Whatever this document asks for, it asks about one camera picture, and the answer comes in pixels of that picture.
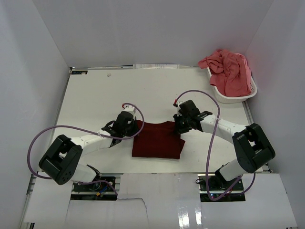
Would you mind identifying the dark red t-shirt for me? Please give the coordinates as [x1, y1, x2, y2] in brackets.
[132, 120, 185, 160]

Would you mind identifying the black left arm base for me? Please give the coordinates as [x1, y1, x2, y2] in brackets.
[71, 176, 117, 201]

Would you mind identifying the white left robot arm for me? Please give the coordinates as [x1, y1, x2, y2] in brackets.
[39, 104, 141, 190]

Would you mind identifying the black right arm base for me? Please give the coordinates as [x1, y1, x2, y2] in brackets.
[195, 176, 246, 203]

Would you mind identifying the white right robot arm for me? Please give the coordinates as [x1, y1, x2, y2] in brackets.
[173, 100, 275, 190]

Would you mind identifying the white plastic basket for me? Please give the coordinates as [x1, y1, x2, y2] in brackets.
[206, 67, 259, 104]

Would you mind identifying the pink t-shirt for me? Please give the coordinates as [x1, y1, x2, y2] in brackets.
[198, 49, 251, 97]

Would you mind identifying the small black label sticker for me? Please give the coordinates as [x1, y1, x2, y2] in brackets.
[71, 70, 88, 75]

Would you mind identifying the white front cover sheet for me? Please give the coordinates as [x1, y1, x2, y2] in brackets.
[24, 173, 297, 229]

